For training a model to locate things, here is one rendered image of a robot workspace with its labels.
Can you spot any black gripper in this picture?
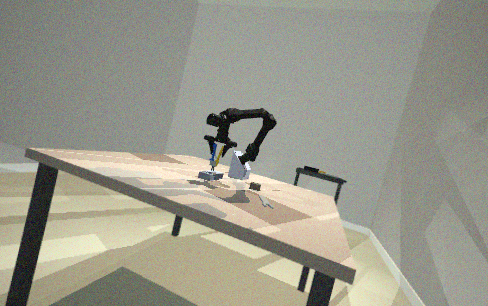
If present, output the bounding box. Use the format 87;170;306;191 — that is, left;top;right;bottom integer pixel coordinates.
204;128;237;157

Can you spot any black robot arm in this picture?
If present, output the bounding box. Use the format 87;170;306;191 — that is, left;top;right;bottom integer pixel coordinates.
206;108;277;165

